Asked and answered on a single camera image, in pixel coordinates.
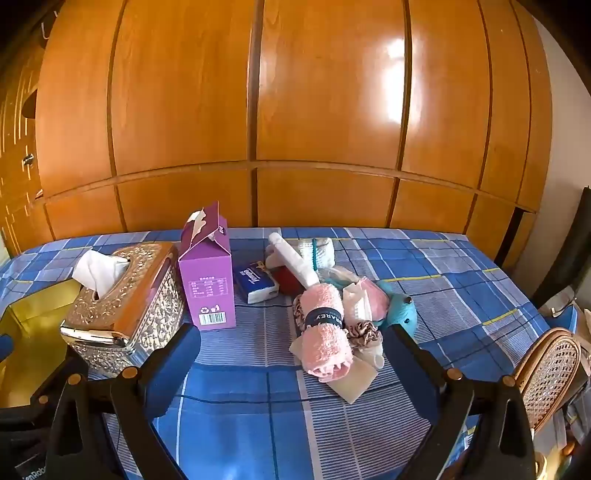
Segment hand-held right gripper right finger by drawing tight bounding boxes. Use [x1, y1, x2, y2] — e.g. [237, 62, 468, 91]
[382, 324, 536, 480]

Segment wooden wardrobe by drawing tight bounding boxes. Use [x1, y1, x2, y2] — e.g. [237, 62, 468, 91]
[34, 0, 555, 273]

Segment white facial tissue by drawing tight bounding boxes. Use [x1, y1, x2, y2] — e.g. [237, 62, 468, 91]
[71, 249, 130, 294]

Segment brown satin scrunchie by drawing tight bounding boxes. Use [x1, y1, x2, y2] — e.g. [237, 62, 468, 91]
[292, 294, 309, 330]

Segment purple tissue carton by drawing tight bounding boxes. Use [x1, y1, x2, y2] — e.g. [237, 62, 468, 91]
[178, 200, 237, 330]

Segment white cloth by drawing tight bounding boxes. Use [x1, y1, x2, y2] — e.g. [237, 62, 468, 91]
[268, 232, 319, 287]

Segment pink fuzzy socks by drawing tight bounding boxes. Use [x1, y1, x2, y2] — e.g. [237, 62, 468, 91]
[291, 284, 354, 381]

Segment gold metal tray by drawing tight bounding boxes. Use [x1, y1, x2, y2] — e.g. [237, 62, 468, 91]
[0, 277, 86, 409]

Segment wicker chair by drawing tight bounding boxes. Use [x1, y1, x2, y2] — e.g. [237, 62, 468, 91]
[515, 328, 583, 435]

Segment pink face mask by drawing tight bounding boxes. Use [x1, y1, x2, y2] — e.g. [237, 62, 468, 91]
[362, 277, 391, 324]

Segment patterned white-toe sock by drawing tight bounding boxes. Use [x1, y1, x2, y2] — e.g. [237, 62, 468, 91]
[348, 320, 384, 349]

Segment teal fuzzy socks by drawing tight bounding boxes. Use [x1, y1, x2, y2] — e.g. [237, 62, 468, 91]
[379, 279, 419, 335]

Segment wooden door with gold lines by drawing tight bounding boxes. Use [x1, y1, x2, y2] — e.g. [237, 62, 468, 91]
[0, 41, 47, 254]

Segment bed with blue plaid sheet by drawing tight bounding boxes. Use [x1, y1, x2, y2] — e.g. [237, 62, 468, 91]
[0, 226, 578, 480]

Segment white rectangular pad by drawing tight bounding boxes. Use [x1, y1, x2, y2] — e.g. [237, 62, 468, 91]
[330, 357, 380, 406]

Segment blue tissue packet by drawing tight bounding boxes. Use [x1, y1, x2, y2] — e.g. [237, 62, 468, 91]
[232, 261, 280, 304]

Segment white knitted gloves green band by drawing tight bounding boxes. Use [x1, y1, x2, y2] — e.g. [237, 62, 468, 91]
[298, 237, 334, 268]

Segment ornate gold tissue box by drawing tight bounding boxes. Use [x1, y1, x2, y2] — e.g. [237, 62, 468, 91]
[60, 242, 185, 374]

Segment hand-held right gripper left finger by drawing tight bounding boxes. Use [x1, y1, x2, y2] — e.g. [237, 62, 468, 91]
[46, 323, 202, 480]

